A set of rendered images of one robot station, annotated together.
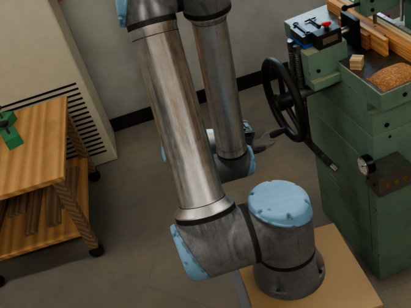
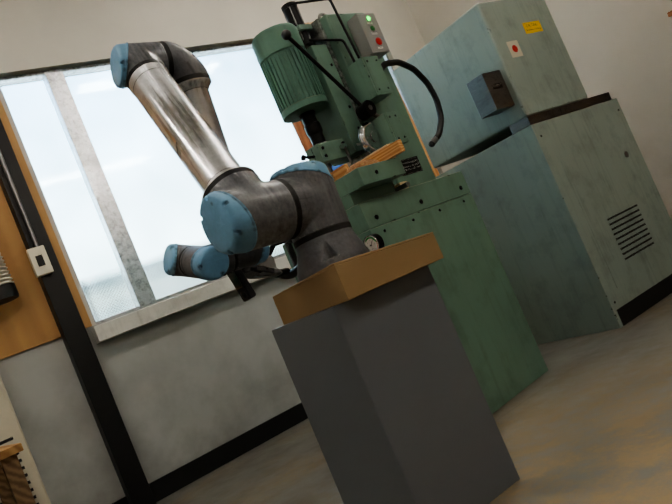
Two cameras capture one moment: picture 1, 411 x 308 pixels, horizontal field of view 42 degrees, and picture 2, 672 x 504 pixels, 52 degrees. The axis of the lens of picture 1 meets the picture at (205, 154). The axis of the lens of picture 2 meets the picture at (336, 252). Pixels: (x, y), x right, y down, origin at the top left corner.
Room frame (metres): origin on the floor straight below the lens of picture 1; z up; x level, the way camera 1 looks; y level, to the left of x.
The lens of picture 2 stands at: (-0.51, 0.79, 0.59)
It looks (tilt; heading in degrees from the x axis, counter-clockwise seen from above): 3 degrees up; 327
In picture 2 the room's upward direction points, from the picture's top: 23 degrees counter-clockwise
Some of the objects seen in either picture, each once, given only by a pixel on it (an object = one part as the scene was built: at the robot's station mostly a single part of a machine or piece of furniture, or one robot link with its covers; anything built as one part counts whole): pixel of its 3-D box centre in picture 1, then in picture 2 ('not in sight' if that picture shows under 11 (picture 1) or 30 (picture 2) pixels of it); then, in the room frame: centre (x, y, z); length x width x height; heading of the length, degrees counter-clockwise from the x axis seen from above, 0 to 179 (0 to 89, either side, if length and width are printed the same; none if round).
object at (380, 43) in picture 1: (365, 34); (329, 183); (1.45, -0.59, 0.93); 0.22 x 0.01 x 0.06; 9
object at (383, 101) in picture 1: (342, 54); (316, 205); (1.47, -0.51, 0.87); 0.61 x 0.30 x 0.06; 9
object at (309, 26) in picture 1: (315, 32); not in sight; (1.46, -0.43, 0.99); 0.13 x 0.11 x 0.06; 9
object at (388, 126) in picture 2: not in sight; (388, 132); (1.34, -0.83, 1.02); 0.09 x 0.07 x 0.12; 9
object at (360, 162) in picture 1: (367, 166); (375, 246); (1.18, -0.46, 0.65); 0.06 x 0.04 x 0.08; 9
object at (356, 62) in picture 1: (356, 62); not in sight; (1.34, -0.51, 0.92); 0.03 x 0.03 x 0.03; 52
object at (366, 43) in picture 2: not in sight; (368, 36); (1.38, -0.96, 1.40); 0.10 x 0.06 x 0.16; 99
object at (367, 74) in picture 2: not in sight; (370, 80); (1.35, -0.86, 1.22); 0.09 x 0.08 x 0.15; 99
